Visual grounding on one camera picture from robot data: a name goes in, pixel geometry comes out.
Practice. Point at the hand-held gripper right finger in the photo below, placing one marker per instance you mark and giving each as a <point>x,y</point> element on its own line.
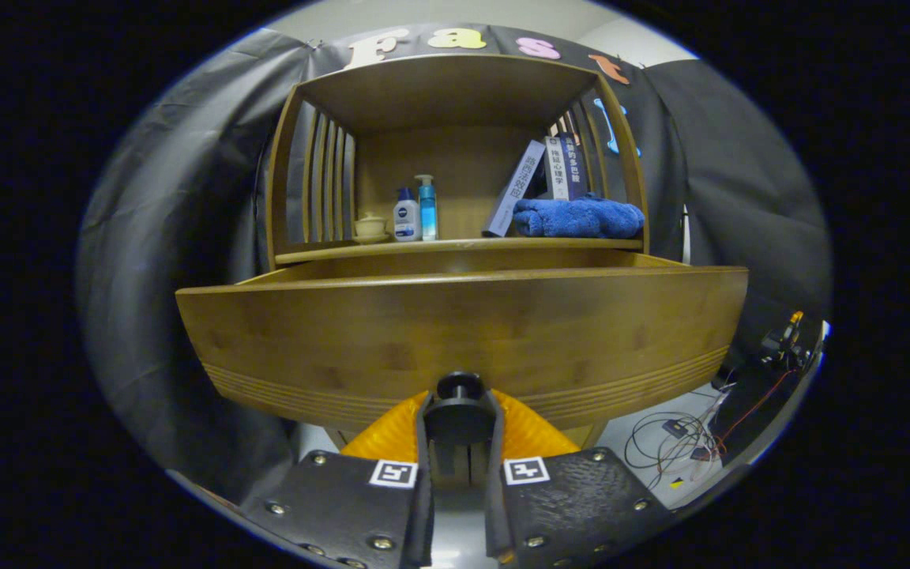
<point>494,514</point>

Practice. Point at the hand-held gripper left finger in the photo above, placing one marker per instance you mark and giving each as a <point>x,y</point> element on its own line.
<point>423,514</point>

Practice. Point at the black drawer knob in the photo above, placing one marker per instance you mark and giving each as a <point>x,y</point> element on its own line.
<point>459,415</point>

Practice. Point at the wooden drawer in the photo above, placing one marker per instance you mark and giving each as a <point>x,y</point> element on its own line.
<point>455,332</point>

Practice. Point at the wooden cabinet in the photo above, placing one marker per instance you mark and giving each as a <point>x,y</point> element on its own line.
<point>439,166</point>

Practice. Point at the cream lidded teacup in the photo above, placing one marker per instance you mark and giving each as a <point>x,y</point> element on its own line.
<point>370,227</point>

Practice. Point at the white lotion bottle blue cap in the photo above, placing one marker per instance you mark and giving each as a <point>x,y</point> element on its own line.
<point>406,221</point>

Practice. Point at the blue pump bottle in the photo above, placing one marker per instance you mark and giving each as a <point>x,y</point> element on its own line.
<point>427,209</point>

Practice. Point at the blue towel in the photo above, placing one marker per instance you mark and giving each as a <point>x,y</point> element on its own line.
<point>577,217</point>

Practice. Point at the pale grey book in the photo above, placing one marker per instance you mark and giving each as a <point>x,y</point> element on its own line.
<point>514,190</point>

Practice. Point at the black device with orange tip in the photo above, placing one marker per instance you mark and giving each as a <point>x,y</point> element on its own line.
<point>783,344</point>

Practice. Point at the dark blue book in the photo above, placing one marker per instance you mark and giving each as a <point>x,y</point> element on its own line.
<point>573,166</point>

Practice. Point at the black backdrop cloth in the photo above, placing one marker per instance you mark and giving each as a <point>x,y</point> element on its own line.
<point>186,197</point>

